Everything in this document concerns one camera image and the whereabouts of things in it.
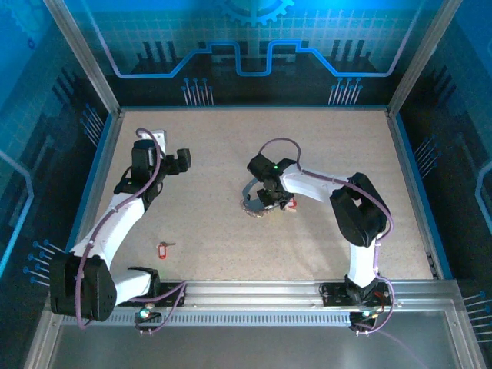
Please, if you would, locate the grey metal ring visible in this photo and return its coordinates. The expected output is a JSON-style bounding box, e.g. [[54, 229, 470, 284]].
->
[[241, 176, 267, 207]]

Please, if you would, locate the slotted metal strip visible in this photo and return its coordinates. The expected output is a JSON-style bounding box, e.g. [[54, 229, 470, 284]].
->
[[61, 310, 354, 328]]

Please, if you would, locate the small black LED module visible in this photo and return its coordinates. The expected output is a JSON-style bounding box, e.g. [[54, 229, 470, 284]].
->
[[348, 309, 380, 327], [134, 306, 162, 327]]

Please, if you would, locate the steel front panel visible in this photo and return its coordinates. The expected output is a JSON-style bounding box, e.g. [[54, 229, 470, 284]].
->
[[45, 309, 468, 369]]

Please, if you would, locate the blue-edged side frame rail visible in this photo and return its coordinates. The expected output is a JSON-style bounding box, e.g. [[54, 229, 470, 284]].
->
[[22, 109, 125, 369], [385, 109, 487, 369]]

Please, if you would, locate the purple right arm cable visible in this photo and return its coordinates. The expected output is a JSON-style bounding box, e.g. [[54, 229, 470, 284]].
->
[[259, 138, 395, 334]]

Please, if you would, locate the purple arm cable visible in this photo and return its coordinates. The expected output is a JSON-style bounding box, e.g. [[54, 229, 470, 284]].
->
[[259, 138, 395, 334], [75, 127, 167, 331]]

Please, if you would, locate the aluminium back frame rail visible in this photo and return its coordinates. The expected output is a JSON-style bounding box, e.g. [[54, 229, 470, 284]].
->
[[119, 104, 390, 113]]

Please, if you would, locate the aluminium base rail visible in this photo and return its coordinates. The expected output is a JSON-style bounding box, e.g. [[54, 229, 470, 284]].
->
[[159, 279, 460, 309]]

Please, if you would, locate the aluminium frame post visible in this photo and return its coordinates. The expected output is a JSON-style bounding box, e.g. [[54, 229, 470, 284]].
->
[[42, 0, 123, 116], [386, 0, 455, 118]]

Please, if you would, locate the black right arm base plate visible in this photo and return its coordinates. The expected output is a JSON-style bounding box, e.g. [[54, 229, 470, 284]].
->
[[321, 282, 394, 308]]

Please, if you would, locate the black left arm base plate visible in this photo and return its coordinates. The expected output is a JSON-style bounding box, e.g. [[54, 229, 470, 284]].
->
[[132, 282, 188, 309]]

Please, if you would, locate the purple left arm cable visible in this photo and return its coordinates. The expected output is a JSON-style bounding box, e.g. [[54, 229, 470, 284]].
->
[[75, 127, 167, 331]]

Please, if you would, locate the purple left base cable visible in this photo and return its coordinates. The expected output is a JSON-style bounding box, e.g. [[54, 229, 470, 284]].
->
[[132, 281, 189, 336]]

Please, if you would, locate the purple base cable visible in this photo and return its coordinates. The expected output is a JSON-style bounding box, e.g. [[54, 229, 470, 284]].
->
[[132, 281, 189, 336], [351, 321, 426, 369]]

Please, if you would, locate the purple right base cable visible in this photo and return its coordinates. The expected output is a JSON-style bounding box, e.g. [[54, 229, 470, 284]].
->
[[351, 321, 426, 369]]

